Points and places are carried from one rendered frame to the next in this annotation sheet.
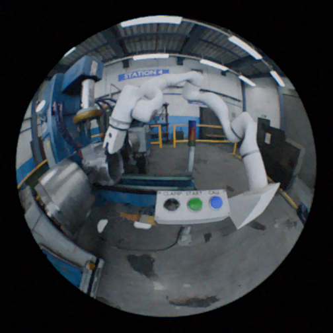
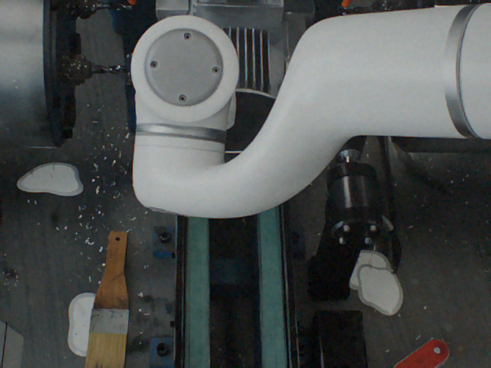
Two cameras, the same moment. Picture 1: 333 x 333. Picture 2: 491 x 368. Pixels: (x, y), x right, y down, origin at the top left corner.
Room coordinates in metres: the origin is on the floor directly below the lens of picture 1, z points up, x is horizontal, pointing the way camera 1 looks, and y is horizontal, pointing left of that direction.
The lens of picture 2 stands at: (0.33, -0.34, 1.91)
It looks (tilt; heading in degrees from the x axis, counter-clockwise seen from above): 59 degrees down; 79
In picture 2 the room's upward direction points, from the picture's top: 6 degrees clockwise
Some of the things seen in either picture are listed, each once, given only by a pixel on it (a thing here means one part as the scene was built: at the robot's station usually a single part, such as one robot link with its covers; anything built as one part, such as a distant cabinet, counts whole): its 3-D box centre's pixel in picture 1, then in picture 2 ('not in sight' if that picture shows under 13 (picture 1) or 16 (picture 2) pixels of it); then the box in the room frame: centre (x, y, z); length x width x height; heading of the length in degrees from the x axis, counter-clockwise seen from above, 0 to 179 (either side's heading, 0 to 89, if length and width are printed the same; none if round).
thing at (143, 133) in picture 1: (135, 143); not in sight; (1.04, 0.32, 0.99); 0.35 x 0.31 x 0.37; 175
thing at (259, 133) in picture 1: (262, 132); not in sight; (4.18, -6.13, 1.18); 1.09 x 0.10 x 2.35; 6
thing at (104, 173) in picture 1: (102, 166); (234, 64); (0.45, 0.37, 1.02); 0.20 x 0.19 x 0.19; 84
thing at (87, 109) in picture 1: (86, 98); not in sight; (0.45, 0.41, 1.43); 0.18 x 0.18 x 0.48
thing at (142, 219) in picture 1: (137, 218); (111, 300); (0.27, 0.15, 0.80); 0.21 x 0.05 x 0.01; 82
